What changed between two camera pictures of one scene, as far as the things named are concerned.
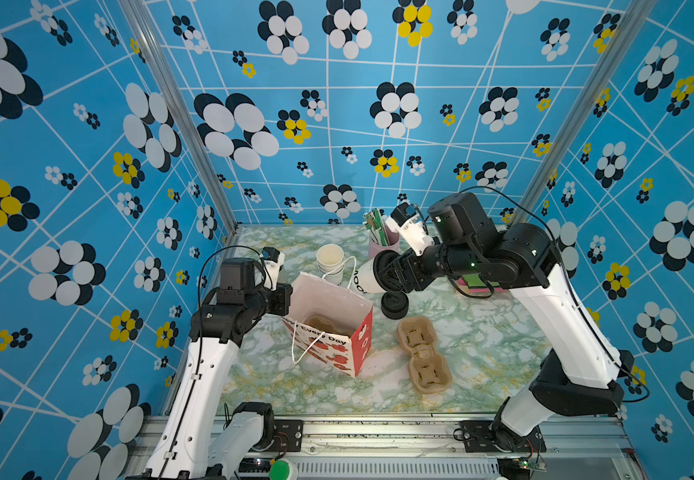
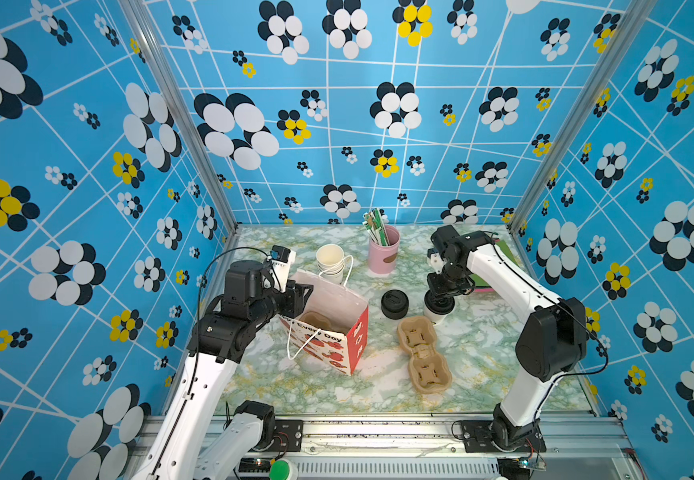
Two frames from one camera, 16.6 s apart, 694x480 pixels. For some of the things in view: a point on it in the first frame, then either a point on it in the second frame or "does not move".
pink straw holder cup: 394,239 does not move
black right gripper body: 423,271 to 446,282
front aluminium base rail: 434,448 does not move
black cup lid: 387,270 to 439,303
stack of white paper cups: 329,257 does not move
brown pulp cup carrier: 429,370 does not move
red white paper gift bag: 330,323 does not move
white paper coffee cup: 365,280 to 436,318
